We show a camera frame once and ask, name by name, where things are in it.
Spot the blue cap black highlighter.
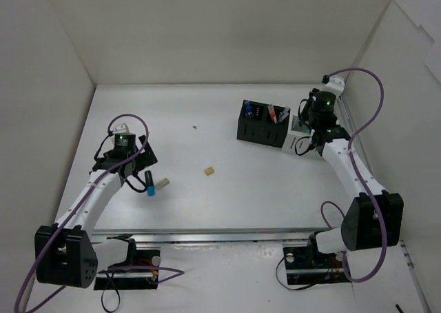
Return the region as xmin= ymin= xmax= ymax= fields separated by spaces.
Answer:
xmin=145 ymin=170 xmax=156 ymax=196

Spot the blue gel pen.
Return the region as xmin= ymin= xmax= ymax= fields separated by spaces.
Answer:
xmin=244 ymin=101 xmax=253 ymax=119

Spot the pink gel pen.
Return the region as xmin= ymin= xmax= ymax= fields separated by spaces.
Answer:
xmin=268 ymin=104 xmax=278 ymax=124

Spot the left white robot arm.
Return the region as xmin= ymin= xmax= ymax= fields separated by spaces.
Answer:
xmin=34 ymin=132 xmax=157 ymax=288

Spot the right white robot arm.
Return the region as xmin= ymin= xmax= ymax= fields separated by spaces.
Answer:
xmin=298 ymin=88 xmax=404 ymax=266

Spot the white slotted pen holder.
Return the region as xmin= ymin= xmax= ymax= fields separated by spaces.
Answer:
xmin=282 ymin=115 xmax=320 ymax=158

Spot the grey white eraser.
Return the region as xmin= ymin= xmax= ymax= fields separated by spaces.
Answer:
xmin=155 ymin=178 xmax=170 ymax=190

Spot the black slotted pen holder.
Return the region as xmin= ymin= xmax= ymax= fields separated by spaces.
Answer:
xmin=236 ymin=100 xmax=291 ymax=148

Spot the small tan eraser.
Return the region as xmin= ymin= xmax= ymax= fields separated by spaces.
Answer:
xmin=204 ymin=167 xmax=214 ymax=176

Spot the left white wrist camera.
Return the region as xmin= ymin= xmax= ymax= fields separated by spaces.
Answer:
xmin=112 ymin=123 xmax=130 ymax=134

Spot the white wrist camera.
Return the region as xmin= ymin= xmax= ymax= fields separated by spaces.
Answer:
xmin=112 ymin=123 xmax=130 ymax=134
xmin=321 ymin=75 xmax=345 ymax=97

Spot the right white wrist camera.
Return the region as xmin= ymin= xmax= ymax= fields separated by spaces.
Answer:
xmin=321 ymin=75 xmax=345 ymax=97

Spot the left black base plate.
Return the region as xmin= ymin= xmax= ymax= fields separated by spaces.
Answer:
xmin=93 ymin=248 xmax=161 ymax=291

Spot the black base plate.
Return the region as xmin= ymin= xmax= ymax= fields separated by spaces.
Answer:
xmin=93 ymin=248 xmax=161 ymax=291
xmin=282 ymin=245 xmax=350 ymax=287

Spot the aluminium front rail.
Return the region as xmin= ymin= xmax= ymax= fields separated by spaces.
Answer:
xmin=92 ymin=226 xmax=327 ymax=244

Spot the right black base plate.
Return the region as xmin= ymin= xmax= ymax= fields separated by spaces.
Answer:
xmin=282 ymin=245 xmax=350 ymax=287

